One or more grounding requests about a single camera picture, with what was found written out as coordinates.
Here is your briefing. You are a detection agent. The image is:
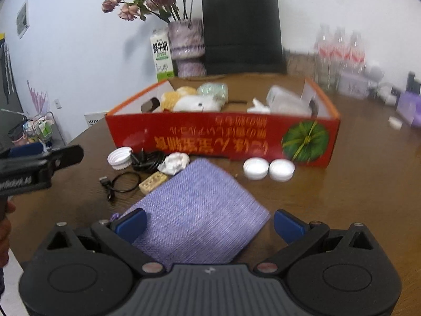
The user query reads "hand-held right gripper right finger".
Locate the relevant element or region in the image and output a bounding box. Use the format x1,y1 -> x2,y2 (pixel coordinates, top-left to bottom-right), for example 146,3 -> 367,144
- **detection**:
253,210 -> 384,275

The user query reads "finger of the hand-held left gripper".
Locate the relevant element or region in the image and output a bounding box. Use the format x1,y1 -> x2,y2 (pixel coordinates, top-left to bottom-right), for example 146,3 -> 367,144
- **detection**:
0,142 -> 45,162
20,145 -> 85,182

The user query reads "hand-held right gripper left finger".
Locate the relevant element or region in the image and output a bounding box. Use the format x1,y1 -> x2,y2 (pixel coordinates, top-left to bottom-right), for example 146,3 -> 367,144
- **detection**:
41,208 -> 166,276

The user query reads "white ribbed bottle cap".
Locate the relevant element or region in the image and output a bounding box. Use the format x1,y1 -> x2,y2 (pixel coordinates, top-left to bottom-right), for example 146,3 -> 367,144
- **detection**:
107,147 -> 133,171

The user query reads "white round lid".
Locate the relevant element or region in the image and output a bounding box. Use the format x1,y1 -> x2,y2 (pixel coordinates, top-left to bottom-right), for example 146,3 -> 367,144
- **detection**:
269,159 -> 296,182
243,157 -> 270,180

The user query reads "black USB cable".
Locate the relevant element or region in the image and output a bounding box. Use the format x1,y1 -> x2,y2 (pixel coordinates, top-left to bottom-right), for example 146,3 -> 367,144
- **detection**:
99,149 -> 166,202

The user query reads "purple woven pouch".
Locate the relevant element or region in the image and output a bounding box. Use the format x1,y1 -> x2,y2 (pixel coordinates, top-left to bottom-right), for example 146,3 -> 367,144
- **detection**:
112,158 -> 271,272

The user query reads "orange cardboard box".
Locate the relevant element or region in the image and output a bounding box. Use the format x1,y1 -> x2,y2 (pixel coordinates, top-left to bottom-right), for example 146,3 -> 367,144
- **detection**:
104,74 -> 341,168

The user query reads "clear wet wipes pack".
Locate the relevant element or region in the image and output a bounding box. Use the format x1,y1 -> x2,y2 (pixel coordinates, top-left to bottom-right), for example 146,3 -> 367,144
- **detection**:
266,85 -> 313,116

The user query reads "large white tissue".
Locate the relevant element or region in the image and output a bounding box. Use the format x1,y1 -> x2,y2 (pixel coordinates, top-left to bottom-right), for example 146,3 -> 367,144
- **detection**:
247,97 -> 271,114

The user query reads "white and yellow plush alpaca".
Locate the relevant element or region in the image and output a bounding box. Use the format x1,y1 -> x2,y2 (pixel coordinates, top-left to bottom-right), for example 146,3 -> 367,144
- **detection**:
160,86 -> 224,113

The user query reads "iridescent plastic wrap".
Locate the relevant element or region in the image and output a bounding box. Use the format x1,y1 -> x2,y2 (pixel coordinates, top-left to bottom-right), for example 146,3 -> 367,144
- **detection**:
197,82 -> 229,106

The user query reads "brown wooden desktop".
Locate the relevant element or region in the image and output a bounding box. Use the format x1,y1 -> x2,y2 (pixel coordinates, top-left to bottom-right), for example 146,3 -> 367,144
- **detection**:
7,72 -> 421,316

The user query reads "person's left hand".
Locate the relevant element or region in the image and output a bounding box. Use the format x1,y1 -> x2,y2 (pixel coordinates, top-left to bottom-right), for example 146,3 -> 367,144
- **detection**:
0,201 -> 16,269

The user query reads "metal rack with bottles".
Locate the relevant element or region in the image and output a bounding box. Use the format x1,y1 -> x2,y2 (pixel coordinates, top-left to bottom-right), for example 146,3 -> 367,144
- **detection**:
0,108 -> 64,154

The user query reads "beige eraser block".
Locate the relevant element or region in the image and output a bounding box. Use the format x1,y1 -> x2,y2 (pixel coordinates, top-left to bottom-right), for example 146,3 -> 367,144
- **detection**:
138,173 -> 169,195

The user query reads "small crumpled white tissue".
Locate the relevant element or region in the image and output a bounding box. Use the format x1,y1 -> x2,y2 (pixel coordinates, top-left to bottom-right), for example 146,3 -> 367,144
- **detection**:
158,152 -> 191,176

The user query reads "white and green milk carton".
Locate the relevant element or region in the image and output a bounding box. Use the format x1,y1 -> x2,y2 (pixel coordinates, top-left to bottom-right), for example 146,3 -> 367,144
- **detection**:
150,28 -> 175,82

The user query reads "white printed tin box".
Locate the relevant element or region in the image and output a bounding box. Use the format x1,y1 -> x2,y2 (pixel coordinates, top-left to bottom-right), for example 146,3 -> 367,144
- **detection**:
338,70 -> 369,100

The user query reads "pink marbled vase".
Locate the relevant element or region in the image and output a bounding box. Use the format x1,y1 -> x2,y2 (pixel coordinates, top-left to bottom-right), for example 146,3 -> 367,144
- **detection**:
168,19 -> 206,78

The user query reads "purple tissue pack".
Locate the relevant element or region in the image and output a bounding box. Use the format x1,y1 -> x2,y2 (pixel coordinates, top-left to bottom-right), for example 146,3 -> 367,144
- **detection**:
395,91 -> 421,128

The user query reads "red label water bottle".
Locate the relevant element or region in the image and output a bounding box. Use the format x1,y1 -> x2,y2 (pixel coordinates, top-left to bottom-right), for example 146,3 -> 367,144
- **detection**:
332,26 -> 349,86
348,30 -> 367,76
314,24 -> 333,89

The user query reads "white round speaker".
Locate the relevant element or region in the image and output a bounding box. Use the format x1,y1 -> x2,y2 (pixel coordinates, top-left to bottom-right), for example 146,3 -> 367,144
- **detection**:
365,61 -> 385,83

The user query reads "black upright box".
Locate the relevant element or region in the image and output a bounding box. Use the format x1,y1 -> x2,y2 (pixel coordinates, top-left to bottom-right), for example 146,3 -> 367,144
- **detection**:
406,71 -> 421,94

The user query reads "black paper bag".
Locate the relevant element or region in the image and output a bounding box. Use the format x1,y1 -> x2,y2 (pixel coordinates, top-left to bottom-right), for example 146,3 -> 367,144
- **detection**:
201,0 -> 287,76

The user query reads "purple wall decoration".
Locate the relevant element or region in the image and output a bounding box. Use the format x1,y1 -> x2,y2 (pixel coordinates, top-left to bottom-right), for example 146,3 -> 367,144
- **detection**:
27,80 -> 51,116

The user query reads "wall poster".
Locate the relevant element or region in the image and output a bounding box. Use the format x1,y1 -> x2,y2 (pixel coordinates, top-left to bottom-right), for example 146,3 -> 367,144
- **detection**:
16,1 -> 31,39

